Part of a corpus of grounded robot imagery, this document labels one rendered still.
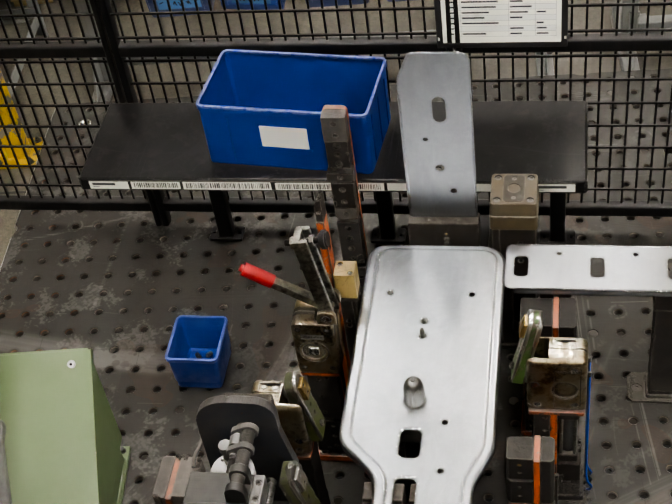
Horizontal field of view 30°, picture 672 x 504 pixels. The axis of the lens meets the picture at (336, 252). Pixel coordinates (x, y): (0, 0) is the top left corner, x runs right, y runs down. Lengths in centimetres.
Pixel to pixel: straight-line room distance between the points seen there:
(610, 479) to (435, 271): 45
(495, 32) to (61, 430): 99
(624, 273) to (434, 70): 44
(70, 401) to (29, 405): 7
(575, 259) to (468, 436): 39
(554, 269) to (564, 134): 30
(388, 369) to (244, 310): 60
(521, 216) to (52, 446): 85
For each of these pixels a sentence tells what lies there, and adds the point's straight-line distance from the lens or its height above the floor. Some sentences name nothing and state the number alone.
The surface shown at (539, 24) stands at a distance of 221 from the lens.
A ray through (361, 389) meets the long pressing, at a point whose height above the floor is 100.
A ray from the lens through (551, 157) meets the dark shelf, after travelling 218.
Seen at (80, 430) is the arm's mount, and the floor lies 89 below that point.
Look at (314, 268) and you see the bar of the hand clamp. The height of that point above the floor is 116.
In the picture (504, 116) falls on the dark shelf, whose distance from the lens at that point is 227.
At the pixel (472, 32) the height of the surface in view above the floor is 118.
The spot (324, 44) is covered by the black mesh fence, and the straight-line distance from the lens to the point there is 227.
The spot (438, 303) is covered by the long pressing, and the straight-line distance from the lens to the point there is 198.
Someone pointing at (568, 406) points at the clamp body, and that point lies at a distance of 192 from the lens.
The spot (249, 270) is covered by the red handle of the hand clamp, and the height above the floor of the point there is 114.
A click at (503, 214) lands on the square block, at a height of 104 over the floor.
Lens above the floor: 246
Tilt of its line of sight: 44 degrees down
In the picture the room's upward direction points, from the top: 9 degrees counter-clockwise
